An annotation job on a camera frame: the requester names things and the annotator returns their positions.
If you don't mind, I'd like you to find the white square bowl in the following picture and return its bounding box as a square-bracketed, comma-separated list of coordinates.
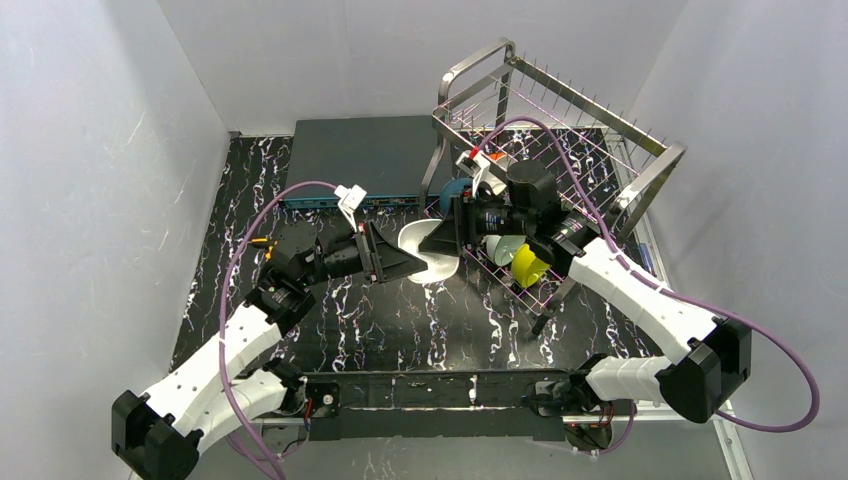
[398, 219, 459, 285]

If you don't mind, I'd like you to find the pale green celadon bowl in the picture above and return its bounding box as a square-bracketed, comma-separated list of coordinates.
[484, 235, 526, 267]

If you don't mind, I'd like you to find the orange white bowl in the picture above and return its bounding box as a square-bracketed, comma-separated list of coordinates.
[488, 152, 508, 164]

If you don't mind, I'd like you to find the yellow bowl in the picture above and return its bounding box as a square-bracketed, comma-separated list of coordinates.
[511, 243, 550, 289]

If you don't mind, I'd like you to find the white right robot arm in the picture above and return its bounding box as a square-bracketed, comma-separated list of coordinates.
[419, 161, 752, 423]

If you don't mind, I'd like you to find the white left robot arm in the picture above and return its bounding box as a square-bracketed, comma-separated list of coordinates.
[111, 222, 427, 479]

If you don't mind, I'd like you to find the stainless steel dish rack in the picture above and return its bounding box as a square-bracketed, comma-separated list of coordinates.
[419, 38, 685, 335]

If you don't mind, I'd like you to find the orange black small tool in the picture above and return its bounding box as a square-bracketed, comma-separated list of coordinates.
[249, 237, 278, 260]

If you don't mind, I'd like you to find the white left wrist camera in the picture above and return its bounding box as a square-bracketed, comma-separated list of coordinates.
[334, 185, 367, 232]

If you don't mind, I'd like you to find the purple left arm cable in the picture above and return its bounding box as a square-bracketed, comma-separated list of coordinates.
[218, 180, 346, 480]

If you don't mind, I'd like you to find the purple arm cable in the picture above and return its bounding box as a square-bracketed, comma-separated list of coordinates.
[218, 180, 346, 480]
[476, 116, 821, 457]

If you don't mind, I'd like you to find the dark teal network switch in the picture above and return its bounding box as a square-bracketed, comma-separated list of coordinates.
[286, 115, 437, 207]

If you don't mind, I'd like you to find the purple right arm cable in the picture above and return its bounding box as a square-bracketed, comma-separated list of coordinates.
[476, 116, 821, 457]

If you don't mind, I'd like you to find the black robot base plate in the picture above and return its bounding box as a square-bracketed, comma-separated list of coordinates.
[260, 369, 625, 445]

